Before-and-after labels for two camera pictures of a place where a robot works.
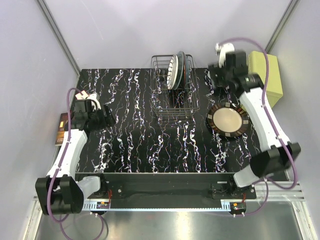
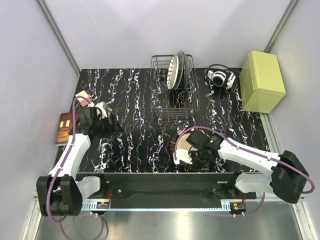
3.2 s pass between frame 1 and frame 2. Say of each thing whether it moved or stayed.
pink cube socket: stayed
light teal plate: stayed
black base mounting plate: stayed
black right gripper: moved
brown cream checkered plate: moved
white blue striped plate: stayed
